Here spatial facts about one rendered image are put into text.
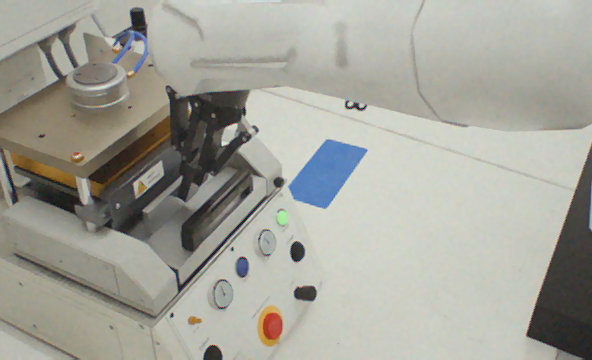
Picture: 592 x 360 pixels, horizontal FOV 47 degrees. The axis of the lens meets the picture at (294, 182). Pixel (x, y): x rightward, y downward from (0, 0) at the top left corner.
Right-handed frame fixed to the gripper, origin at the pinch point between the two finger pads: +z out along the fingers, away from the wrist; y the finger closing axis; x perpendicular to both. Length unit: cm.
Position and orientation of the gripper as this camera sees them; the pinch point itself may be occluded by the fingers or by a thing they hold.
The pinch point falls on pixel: (192, 178)
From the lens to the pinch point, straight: 94.3
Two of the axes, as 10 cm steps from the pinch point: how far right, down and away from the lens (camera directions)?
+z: -3.0, 6.6, 6.9
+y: 8.3, 5.4, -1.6
